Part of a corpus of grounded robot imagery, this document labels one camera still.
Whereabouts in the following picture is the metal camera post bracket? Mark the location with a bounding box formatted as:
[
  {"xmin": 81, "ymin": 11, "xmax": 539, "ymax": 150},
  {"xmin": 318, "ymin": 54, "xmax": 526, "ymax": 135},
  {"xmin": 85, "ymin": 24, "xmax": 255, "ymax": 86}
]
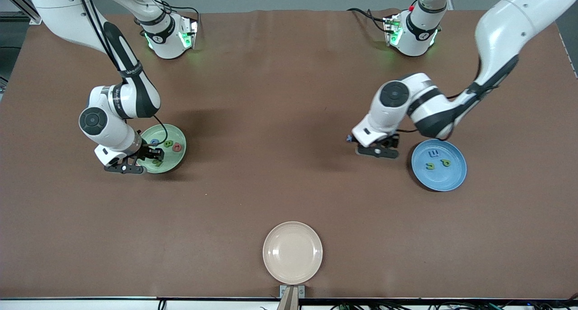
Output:
[{"xmin": 279, "ymin": 285, "xmax": 306, "ymax": 310}]

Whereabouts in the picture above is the aluminium frame post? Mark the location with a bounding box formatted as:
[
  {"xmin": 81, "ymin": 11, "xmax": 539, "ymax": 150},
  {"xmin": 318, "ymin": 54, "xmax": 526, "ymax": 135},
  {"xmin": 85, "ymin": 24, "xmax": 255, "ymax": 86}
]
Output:
[{"xmin": 0, "ymin": 0, "xmax": 62, "ymax": 25}]

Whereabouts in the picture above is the blue plate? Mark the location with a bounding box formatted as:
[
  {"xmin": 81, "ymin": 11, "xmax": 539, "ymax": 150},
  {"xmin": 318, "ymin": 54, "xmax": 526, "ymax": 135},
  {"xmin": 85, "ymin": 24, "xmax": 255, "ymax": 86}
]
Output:
[{"xmin": 411, "ymin": 139, "xmax": 467, "ymax": 192}]

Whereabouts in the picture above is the metal arm base connector plate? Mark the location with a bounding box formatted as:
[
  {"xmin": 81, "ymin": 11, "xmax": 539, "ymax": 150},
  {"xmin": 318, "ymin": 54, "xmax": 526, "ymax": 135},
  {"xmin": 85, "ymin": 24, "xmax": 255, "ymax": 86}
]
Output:
[
  {"xmin": 180, "ymin": 16, "xmax": 199, "ymax": 50},
  {"xmin": 383, "ymin": 13, "xmax": 403, "ymax": 48}
]

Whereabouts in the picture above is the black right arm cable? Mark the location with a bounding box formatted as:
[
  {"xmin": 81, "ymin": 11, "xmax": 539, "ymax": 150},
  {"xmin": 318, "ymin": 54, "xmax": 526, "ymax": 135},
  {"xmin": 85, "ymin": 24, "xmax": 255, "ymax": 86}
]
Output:
[{"xmin": 75, "ymin": 0, "xmax": 169, "ymax": 148}]

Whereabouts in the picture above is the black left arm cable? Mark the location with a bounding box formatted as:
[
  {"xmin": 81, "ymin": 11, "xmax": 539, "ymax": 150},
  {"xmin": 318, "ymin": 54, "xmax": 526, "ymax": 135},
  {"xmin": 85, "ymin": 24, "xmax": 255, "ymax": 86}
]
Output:
[{"xmin": 397, "ymin": 53, "xmax": 481, "ymax": 134}]

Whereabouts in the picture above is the black base power cable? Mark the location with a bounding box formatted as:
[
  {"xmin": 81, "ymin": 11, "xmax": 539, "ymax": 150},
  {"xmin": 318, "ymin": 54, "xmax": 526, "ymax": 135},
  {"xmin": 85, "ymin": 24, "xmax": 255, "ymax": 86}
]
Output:
[
  {"xmin": 156, "ymin": 0, "xmax": 201, "ymax": 26},
  {"xmin": 347, "ymin": 7, "xmax": 390, "ymax": 33}
]

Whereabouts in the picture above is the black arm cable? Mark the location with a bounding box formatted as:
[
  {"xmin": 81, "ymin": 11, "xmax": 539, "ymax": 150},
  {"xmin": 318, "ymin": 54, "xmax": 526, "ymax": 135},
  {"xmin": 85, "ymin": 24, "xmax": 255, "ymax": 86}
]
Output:
[
  {"xmin": 75, "ymin": 0, "xmax": 169, "ymax": 148},
  {"xmin": 397, "ymin": 53, "xmax": 481, "ymax": 134}
]

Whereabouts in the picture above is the brown table cover mat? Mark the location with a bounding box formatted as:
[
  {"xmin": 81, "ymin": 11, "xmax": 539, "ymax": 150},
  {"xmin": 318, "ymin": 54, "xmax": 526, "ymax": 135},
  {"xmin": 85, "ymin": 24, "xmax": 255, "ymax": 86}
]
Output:
[{"xmin": 0, "ymin": 9, "xmax": 578, "ymax": 300}]

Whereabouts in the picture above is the beige plate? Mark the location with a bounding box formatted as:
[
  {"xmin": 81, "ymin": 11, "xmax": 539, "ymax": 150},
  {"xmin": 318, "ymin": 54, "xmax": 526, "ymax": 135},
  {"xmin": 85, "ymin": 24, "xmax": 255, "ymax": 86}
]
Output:
[{"xmin": 262, "ymin": 221, "xmax": 324, "ymax": 285}]

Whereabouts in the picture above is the green plate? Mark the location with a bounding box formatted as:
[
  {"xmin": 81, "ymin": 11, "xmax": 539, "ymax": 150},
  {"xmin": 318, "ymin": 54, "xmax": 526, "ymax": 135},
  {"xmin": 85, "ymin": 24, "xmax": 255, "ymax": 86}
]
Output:
[{"xmin": 135, "ymin": 124, "xmax": 187, "ymax": 174}]

